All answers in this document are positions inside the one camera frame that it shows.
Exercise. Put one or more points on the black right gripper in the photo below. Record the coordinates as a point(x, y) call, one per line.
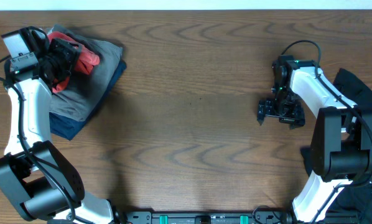
point(265, 108)

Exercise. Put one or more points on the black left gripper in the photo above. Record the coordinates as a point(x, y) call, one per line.
point(62, 47)

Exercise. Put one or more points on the red printed t-shirt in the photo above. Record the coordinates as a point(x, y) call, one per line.
point(85, 63)

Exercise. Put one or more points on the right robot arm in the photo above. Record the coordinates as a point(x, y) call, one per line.
point(283, 68)

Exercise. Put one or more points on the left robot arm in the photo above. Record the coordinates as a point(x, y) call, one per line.
point(39, 182)

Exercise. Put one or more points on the folded grey shorts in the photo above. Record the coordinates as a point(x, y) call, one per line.
point(83, 91)

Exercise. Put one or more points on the folded navy garment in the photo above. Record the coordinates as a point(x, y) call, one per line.
point(68, 128)

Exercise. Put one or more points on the black garment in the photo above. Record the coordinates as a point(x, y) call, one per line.
point(340, 154)

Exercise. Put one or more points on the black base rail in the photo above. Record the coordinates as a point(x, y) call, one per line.
point(260, 215)

